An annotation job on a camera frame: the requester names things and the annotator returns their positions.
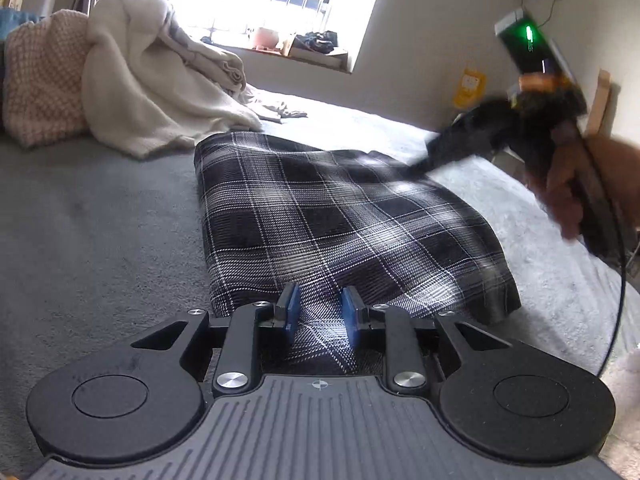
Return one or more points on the wooden plank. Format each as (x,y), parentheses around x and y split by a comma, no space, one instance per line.
(598,105)

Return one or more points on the grey fleece blanket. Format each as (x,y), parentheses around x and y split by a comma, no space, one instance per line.
(100,220)

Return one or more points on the pink bowl on windowsill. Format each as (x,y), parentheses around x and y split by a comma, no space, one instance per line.
(265,39)

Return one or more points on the cardboard box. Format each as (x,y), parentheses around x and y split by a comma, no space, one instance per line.
(337,55)

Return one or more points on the black white plaid garment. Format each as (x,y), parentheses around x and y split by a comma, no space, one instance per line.
(300,220)

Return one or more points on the pink knitted pillow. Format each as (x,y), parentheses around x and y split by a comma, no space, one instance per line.
(45,80)

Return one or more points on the blue pillow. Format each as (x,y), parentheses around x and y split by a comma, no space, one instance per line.
(17,19)

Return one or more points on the person's right hand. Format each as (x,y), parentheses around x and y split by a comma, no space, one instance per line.
(560,190)

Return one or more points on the person's right forearm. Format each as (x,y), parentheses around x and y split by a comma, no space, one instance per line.
(615,175)

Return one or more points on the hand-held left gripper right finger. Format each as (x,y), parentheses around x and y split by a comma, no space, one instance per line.
(350,320)

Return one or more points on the yellow plastic holder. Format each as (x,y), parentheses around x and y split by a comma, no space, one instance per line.
(469,87)

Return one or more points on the cream cloth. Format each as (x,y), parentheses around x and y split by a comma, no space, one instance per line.
(150,85)

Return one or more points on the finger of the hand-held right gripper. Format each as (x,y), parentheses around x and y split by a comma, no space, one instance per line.
(460,140)

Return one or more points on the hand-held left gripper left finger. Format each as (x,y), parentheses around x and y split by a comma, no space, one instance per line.
(291,310)

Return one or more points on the white cloth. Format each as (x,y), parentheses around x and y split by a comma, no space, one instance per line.
(275,107)

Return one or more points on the dark cloth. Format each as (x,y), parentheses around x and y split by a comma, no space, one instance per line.
(315,41)

